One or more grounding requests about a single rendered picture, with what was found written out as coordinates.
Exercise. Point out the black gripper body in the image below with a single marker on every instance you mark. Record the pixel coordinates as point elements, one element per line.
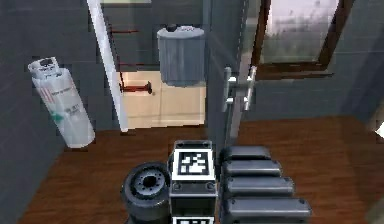
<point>146,193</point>

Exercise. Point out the white cylindrical canister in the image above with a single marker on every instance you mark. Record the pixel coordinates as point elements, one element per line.
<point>61,103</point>

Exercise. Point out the grey cylindrical bin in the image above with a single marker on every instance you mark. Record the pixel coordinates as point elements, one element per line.
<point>181,56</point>

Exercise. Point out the grey room door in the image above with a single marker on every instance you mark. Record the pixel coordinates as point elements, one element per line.
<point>221,66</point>

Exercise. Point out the brown framed window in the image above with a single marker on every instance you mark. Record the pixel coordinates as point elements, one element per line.
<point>296,33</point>

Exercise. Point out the white door frame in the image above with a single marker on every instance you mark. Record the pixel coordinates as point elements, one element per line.
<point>108,66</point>

